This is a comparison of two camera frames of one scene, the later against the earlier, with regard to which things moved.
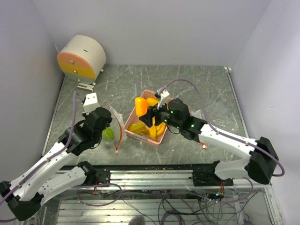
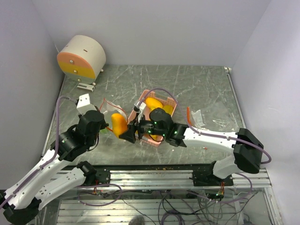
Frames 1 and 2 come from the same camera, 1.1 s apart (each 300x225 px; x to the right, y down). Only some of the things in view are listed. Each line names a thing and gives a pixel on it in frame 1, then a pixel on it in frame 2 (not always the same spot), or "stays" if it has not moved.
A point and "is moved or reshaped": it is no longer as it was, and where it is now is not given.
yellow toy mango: [141, 106] is moved or reshaped
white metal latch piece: [86, 86] stays
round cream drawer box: [81, 58] stays
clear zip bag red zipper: [115, 131] is moved or reshaped
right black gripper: [152, 111] → [130, 135]
